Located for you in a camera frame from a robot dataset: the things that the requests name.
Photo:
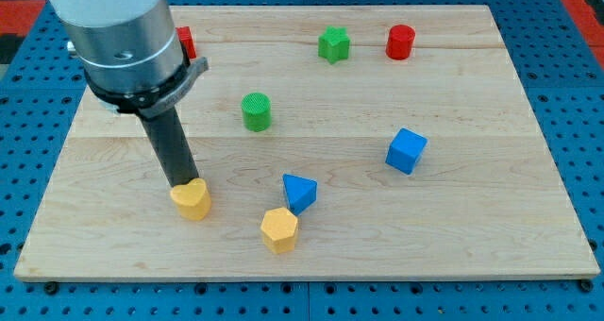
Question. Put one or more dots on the blue triangle block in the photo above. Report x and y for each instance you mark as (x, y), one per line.
(300, 192)

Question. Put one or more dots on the yellow heart block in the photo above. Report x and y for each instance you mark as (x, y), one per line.
(192, 200)

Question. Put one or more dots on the red block behind arm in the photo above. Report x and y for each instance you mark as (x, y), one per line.
(186, 38)

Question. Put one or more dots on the green cylinder block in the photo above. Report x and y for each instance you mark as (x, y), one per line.
(256, 111)

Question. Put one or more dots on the light wooden board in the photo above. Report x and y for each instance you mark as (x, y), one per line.
(485, 202)

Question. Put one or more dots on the yellow hexagon block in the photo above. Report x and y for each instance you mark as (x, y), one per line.
(279, 230)

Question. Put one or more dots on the blue cube block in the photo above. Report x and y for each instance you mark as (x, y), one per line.
(405, 150)

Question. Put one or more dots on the green star block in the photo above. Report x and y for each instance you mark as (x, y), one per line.
(334, 44)

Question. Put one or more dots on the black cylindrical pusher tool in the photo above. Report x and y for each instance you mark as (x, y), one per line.
(166, 135)

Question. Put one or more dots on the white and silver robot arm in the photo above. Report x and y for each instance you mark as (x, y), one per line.
(135, 62)

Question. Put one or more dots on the red cylinder block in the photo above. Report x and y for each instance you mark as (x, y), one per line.
(400, 42)

